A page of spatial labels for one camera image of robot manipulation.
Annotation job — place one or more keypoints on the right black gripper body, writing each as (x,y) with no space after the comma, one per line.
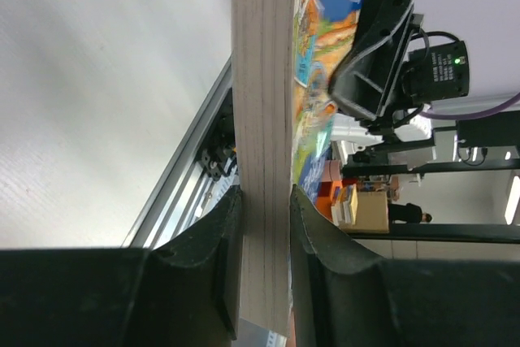
(436,72)

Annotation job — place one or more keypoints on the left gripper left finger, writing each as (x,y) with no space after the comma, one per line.
(184,293)

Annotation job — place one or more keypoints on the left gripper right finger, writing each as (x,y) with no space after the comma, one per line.
(347,295)

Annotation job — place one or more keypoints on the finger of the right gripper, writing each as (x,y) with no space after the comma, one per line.
(363,82)

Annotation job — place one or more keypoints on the blue treehouse book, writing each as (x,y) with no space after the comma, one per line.
(283,54)

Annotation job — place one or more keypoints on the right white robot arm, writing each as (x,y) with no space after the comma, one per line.
(367,140)

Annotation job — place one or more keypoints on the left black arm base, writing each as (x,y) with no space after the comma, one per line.
(218,146)

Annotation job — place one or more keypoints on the cardboard box with books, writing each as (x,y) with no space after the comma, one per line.
(360,211)

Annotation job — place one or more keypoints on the orange cabinet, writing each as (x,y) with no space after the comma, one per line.
(327,194)

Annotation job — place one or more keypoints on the person in black clothes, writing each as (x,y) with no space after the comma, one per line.
(408,213)

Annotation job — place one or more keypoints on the perforated cable duct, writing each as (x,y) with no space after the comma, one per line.
(251,335)

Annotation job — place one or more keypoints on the aluminium mounting rail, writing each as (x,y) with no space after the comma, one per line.
(174,199)

